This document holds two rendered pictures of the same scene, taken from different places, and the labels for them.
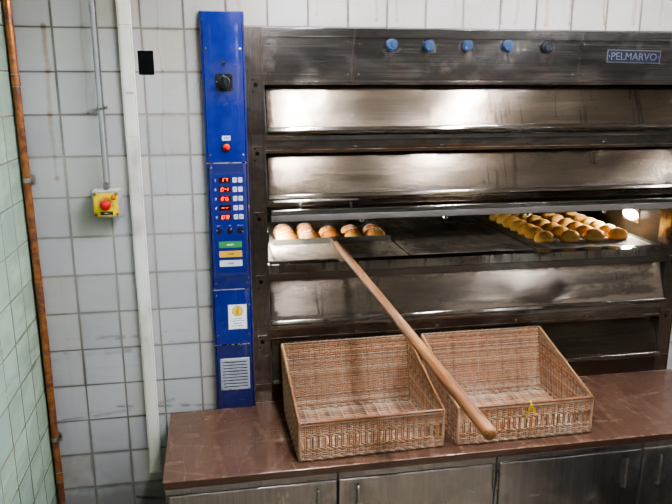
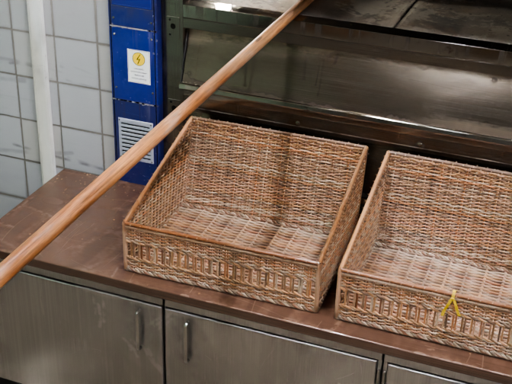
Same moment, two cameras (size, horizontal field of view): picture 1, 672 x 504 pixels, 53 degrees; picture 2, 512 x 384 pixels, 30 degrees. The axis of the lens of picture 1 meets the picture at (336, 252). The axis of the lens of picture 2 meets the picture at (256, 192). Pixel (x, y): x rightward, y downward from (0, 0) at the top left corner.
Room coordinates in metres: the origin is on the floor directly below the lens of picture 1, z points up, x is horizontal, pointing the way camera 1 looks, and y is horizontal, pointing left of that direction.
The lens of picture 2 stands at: (0.49, -1.26, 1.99)
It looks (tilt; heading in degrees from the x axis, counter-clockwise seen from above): 28 degrees down; 30
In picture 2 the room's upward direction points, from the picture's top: 2 degrees clockwise
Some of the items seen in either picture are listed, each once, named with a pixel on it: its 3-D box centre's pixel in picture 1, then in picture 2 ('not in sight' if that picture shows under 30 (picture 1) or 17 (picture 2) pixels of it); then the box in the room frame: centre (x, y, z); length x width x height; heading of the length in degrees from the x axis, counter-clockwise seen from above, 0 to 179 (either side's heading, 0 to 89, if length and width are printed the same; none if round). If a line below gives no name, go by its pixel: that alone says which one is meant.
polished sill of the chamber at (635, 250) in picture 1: (475, 258); (498, 53); (2.85, -0.61, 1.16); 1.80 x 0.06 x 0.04; 100
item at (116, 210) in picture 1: (107, 202); not in sight; (2.52, 0.86, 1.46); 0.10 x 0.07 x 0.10; 100
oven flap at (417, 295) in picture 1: (476, 290); (489, 106); (2.83, -0.61, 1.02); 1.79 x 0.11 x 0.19; 100
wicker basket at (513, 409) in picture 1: (501, 380); (464, 251); (2.57, -0.68, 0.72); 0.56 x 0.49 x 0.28; 101
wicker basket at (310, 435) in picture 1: (358, 392); (248, 206); (2.46, -0.09, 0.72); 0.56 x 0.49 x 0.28; 102
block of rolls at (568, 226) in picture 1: (554, 223); not in sight; (3.37, -1.10, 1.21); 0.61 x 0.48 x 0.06; 10
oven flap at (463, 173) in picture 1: (482, 171); not in sight; (2.83, -0.61, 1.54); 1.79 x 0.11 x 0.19; 100
